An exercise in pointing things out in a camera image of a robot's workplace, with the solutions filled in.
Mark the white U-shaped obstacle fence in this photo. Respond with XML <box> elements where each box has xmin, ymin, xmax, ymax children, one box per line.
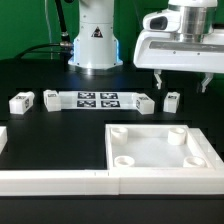
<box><xmin>0</xmin><ymin>127</ymin><xmax>224</xmax><ymax>196</ymax></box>

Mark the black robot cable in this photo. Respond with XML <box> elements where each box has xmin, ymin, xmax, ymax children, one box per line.
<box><xmin>13</xmin><ymin>0</ymin><xmax>75</xmax><ymax>60</ymax></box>

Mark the white square table top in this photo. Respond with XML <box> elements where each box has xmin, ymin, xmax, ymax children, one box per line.
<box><xmin>105</xmin><ymin>124</ymin><xmax>214</xmax><ymax>170</ymax></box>

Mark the white marker tag sheet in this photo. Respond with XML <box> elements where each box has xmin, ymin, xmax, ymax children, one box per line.
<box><xmin>59</xmin><ymin>91</ymin><xmax>135</xmax><ymax>110</ymax></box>

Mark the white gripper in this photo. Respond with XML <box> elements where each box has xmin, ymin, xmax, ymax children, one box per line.
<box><xmin>133</xmin><ymin>6</ymin><xmax>224</xmax><ymax>93</ymax></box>

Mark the white block left edge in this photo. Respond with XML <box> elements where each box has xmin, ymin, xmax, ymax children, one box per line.
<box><xmin>0</xmin><ymin>126</ymin><xmax>8</xmax><ymax>154</ymax></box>

